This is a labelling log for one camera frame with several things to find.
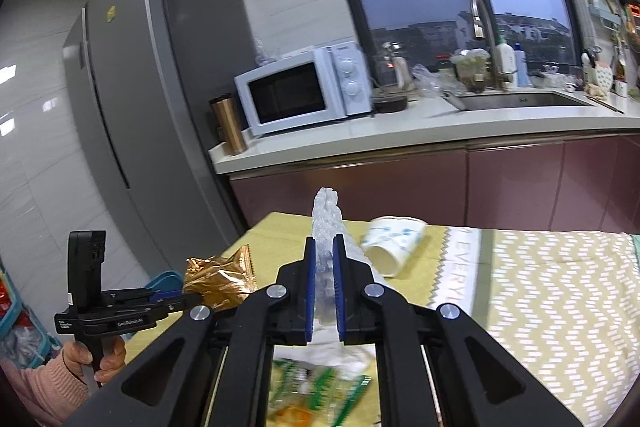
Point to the person's left forearm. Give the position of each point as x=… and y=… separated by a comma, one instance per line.
x=45, y=387

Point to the steel kitchen faucet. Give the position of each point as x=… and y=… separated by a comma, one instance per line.
x=487, y=22

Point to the person's left hand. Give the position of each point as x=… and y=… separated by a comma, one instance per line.
x=112, y=357

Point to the yellow fridge sticker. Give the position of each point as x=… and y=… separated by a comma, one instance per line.
x=110, y=13

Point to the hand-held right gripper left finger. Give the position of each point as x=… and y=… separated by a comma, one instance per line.
x=311, y=292

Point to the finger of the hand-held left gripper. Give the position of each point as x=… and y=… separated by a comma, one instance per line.
x=167, y=297

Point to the gold snack wrapper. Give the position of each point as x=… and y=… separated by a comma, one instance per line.
x=220, y=277

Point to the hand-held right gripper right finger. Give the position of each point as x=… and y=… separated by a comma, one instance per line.
x=340, y=292

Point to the green snack wrapper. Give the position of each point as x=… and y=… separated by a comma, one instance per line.
x=310, y=389

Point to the copper tumbler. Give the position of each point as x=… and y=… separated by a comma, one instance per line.
x=227, y=124

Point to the blue print paper cup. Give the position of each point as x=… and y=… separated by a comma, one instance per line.
x=395, y=244

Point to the white microwave oven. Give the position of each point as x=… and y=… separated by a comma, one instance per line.
x=295, y=92

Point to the white dotted utensil holder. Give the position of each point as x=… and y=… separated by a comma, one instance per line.
x=602, y=76

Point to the yellow patterned tablecloth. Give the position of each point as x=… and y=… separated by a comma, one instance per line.
x=540, y=307

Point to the white crumpled tissue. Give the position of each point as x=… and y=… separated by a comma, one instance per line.
x=345, y=357

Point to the teal plastic basket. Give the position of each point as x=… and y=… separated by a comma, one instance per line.
x=30, y=332

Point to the dark bowl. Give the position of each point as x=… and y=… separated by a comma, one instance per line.
x=390, y=103

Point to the bagged green vegetables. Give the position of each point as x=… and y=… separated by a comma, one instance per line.
x=470, y=67

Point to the steel kitchen sink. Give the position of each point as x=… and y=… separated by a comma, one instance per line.
x=520, y=99

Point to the grey refrigerator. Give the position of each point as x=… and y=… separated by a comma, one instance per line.
x=165, y=82

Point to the blue trash bin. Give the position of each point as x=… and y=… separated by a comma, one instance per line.
x=167, y=282

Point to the white dish soap bottle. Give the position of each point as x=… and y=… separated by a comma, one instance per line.
x=505, y=59

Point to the clear plastic bag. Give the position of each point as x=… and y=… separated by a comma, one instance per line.
x=432, y=82

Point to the maroon kitchen counter cabinet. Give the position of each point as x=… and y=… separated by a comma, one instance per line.
x=450, y=177

